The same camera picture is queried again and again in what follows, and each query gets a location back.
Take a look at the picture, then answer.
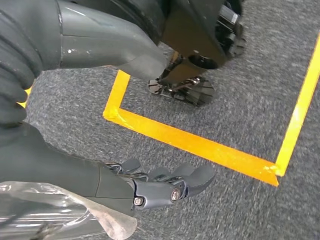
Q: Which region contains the clear plastic sheet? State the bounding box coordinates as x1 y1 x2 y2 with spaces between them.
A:
0 181 138 240

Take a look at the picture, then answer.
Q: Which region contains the yellow floor tape strip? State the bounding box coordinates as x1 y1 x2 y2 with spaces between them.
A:
17 86 32 110

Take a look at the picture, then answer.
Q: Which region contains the yellow floor tape rectangle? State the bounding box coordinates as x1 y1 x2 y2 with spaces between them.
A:
103 31 320 188

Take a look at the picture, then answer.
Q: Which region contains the black robot right foot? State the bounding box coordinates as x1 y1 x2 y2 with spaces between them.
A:
147 75 216 108

